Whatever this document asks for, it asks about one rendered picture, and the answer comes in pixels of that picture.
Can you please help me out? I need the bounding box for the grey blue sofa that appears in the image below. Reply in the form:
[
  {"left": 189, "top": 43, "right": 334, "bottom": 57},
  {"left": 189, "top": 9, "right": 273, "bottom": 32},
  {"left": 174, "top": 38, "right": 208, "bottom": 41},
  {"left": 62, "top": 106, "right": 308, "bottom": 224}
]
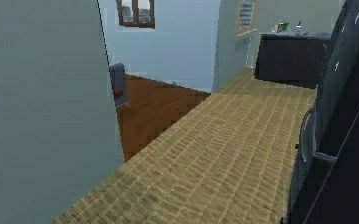
[{"left": 108, "top": 62, "right": 130, "bottom": 109}]

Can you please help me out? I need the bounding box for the brown framed window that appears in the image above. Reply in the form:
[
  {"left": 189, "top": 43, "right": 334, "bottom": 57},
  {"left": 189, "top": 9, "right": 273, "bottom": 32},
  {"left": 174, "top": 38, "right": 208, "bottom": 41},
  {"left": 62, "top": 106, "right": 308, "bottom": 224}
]
[{"left": 116, "top": 0, "right": 156, "bottom": 30}]

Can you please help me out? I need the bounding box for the black cabinet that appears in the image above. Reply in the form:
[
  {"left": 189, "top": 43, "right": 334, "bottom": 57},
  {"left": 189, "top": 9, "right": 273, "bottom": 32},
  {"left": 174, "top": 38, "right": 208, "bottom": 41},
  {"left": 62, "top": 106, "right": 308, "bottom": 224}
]
[{"left": 254, "top": 31, "right": 333, "bottom": 90}]

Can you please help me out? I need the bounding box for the black fridge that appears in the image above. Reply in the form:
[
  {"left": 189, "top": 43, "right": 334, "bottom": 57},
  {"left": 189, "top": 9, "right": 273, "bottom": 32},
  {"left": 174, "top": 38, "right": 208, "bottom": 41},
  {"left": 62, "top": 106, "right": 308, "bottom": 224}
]
[{"left": 280, "top": 0, "right": 359, "bottom": 224}]

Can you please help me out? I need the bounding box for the grey fridge handle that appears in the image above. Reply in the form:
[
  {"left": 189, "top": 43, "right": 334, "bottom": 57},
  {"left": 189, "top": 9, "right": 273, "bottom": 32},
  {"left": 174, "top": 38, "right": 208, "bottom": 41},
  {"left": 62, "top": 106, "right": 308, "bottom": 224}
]
[{"left": 299, "top": 107, "right": 317, "bottom": 163}]

